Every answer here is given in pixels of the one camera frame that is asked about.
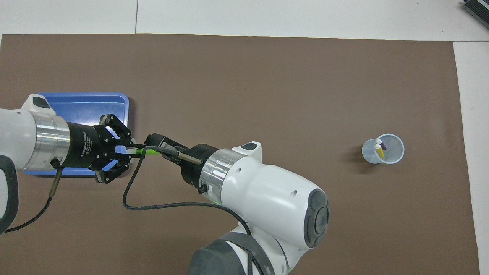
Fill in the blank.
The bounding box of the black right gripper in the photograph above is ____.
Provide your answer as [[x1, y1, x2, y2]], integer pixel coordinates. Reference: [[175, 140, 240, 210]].
[[144, 133, 219, 194]]

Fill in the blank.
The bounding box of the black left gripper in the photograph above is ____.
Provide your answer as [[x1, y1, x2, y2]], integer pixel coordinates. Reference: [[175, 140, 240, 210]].
[[61, 113, 146, 185]]

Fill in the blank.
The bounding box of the green highlighter pen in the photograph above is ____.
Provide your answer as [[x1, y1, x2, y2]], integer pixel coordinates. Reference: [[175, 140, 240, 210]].
[[128, 147, 161, 157]]

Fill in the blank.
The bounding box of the blue plastic tray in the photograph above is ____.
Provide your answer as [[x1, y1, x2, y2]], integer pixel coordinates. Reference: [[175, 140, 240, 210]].
[[21, 92, 130, 176]]

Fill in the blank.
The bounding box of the brown table mat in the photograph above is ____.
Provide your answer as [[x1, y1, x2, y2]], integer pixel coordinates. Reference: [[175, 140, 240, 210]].
[[0, 34, 482, 275]]

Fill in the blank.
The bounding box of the light blue mesh cup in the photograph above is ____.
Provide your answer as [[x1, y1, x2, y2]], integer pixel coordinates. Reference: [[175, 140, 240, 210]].
[[362, 134, 405, 165]]

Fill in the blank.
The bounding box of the dark ribbed device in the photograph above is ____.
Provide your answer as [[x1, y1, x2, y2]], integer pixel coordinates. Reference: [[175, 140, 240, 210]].
[[461, 0, 489, 29]]

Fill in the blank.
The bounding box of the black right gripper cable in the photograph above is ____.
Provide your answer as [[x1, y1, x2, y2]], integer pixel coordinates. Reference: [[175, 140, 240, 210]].
[[122, 145, 268, 275]]

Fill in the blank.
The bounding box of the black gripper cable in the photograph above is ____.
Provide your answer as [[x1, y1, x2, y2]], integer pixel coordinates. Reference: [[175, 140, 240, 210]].
[[122, 145, 268, 275], [0, 159, 63, 233]]

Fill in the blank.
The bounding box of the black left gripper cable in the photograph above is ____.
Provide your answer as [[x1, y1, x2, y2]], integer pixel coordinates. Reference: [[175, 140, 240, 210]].
[[0, 159, 63, 233]]

